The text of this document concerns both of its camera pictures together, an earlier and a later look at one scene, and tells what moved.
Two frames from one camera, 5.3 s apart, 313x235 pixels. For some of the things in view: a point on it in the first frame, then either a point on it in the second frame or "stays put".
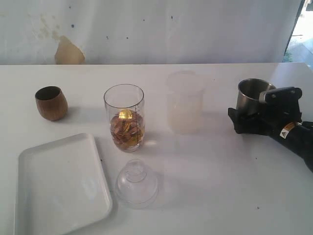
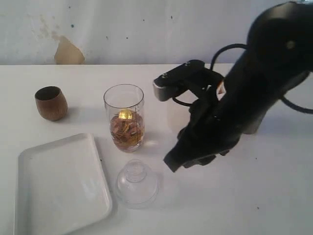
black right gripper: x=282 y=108 to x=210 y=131
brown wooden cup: x=51 y=103 stays put
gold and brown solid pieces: x=127 y=129 stays put
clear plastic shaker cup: x=124 y=105 stays put
